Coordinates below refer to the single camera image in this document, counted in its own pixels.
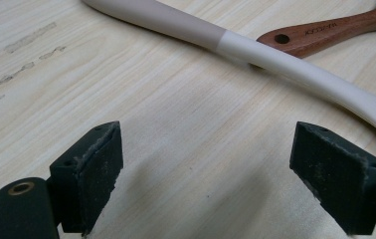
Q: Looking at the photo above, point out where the beige silicone ladle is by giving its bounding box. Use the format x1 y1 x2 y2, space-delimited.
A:
81 0 376 147

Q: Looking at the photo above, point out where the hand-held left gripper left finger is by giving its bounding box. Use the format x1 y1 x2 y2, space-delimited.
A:
49 120 124 237

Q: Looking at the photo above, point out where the brown wooden spoon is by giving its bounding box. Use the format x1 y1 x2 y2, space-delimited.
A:
256 0 376 60

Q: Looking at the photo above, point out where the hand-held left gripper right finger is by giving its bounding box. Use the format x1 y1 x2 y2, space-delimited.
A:
288 120 376 237

